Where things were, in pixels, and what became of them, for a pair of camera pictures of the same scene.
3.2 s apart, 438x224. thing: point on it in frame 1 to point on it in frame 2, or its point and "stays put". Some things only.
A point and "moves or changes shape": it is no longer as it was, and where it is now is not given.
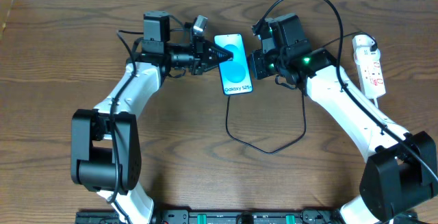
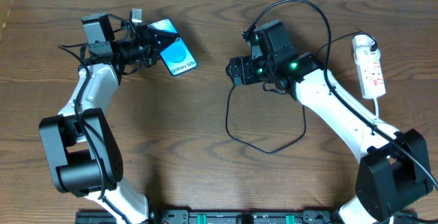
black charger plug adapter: (374, 48) stays put
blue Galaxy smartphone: (235, 74) moves or changes shape
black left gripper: (198, 57) to (152, 42)
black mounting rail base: (217, 216) stays put
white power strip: (369, 66) stays put
